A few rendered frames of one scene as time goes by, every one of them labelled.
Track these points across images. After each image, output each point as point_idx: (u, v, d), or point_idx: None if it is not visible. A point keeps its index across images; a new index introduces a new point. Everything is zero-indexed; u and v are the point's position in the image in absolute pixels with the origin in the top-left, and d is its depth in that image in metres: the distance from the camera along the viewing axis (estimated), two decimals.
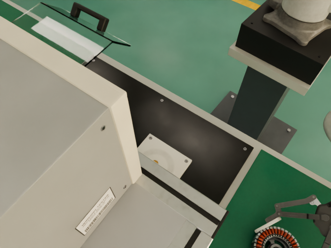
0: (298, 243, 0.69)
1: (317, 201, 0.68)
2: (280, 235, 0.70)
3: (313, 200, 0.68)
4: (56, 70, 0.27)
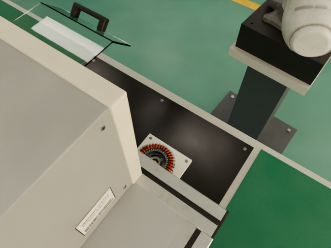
0: (168, 147, 0.79)
1: None
2: (152, 148, 0.79)
3: None
4: (56, 70, 0.27)
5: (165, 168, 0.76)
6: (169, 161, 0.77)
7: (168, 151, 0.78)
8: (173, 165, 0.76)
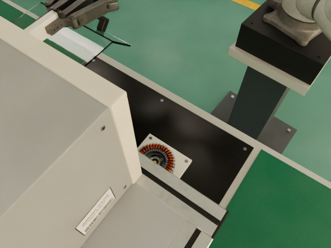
0: (168, 147, 0.79)
1: None
2: (152, 148, 0.79)
3: None
4: (56, 70, 0.27)
5: (165, 168, 0.76)
6: (169, 161, 0.77)
7: (168, 151, 0.78)
8: (173, 165, 0.76)
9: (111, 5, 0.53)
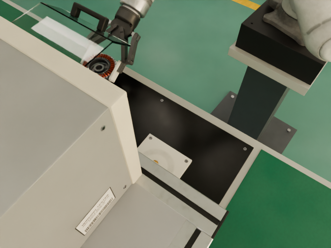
0: (112, 57, 0.93)
1: (109, 20, 0.92)
2: (98, 57, 0.93)
3: None
4: (56, 70, 0.27)
5: (107, 71, 0.90)
6: (110, 65, 0.91)
7: (111, 58, 0.92)
8: (114, 69, 0.90)
9: (137, 39, 0.89)
